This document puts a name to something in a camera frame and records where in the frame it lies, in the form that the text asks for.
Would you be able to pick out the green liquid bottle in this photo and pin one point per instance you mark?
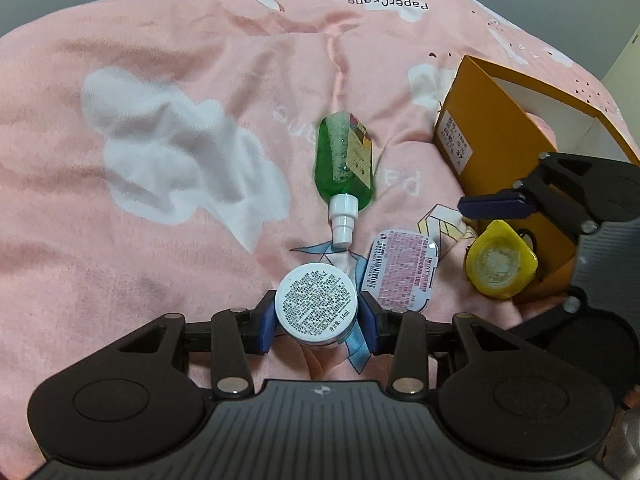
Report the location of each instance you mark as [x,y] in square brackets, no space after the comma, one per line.
[345,160]

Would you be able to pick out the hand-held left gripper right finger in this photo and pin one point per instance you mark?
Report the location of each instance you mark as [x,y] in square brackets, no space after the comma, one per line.
[369,327]

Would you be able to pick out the pink and white flat case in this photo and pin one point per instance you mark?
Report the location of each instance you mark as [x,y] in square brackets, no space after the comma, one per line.
[402,270]

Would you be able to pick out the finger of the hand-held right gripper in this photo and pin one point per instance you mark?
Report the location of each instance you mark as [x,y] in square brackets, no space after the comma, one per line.
[555,317]
[495,205]

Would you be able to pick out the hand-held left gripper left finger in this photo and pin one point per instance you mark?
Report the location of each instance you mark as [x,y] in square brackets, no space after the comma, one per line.
[265,330]

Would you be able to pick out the orange cardboard box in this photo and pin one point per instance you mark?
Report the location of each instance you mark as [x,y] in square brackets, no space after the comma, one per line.
[495,145]

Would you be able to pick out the white round jar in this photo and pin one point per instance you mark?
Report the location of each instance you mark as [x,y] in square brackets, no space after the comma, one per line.
[316,302]

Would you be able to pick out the pink printed blanket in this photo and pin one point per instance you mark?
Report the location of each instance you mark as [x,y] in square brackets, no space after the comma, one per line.
[150,160]

